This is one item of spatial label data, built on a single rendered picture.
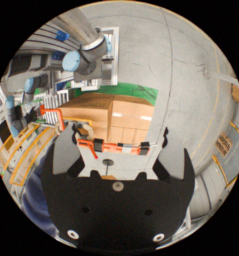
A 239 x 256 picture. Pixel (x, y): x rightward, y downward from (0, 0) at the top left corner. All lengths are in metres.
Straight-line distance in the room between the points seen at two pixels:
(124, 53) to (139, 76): 0.55
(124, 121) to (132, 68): 1.01
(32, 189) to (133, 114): 1.28
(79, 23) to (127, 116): 1.15
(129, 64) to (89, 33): 1.39
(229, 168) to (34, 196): 9.57
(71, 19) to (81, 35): 0.10
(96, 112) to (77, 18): 0.73
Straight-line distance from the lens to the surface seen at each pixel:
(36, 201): 0.48
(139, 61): 1.72
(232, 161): 9.16
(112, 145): 0.61
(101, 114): 0.76
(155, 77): 1.76
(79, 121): 0.70
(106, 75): 1.44
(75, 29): 0.34
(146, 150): 0.64
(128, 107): 1.14
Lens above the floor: 1.62
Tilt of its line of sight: 58 degrees down
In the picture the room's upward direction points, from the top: 177 degrees counter-clockwise
